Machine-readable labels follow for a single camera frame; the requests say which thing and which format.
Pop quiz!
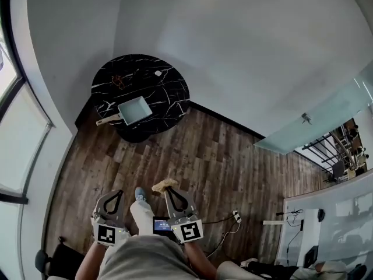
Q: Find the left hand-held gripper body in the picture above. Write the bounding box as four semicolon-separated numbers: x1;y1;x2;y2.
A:
90;211;131;248

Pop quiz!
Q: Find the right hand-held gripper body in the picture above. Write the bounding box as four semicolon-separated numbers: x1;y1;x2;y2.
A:
167;212;204;245

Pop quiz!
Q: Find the tan scrubbing sponge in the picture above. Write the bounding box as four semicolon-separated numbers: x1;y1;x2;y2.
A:
151;178;179;197

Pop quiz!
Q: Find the light blue square pan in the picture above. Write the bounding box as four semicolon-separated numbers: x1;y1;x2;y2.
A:
96;96;153;127

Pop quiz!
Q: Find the person's right forearm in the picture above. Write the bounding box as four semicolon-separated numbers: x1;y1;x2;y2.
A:
182;240;219;280

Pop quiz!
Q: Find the person's left forearm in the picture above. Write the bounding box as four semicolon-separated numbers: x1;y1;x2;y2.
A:
75;243;109;280

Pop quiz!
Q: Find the black device with lit screen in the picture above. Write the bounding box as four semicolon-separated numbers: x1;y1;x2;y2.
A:
152;216;174;235

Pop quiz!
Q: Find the person's beige trouser leg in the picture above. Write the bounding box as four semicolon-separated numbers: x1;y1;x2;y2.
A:
129;199;156;238

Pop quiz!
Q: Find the person's blue shoe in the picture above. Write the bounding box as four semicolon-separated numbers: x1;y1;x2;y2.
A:
134;186;148;203

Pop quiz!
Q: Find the person's grey shirt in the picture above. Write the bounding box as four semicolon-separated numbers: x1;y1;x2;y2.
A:
97;234;202;280

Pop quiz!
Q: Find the black office chair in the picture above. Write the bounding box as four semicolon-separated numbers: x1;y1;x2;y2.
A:
34;236;86;280

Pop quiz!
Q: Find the black marble round table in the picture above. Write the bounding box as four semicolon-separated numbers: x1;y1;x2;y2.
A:
90;54;191;144

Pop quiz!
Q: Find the black framed window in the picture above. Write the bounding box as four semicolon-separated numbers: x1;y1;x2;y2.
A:
0;0;54;206

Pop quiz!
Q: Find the black metal railing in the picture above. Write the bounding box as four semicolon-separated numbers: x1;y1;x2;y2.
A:
293;131;352;174

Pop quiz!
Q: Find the frosted glass door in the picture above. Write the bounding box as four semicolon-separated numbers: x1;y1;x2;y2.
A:
252;65;373;156

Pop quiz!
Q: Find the black power cable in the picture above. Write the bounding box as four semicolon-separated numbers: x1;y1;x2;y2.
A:
200;214;242;259

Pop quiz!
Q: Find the glass partition wall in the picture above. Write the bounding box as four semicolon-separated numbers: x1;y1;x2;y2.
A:
275;170;373;270

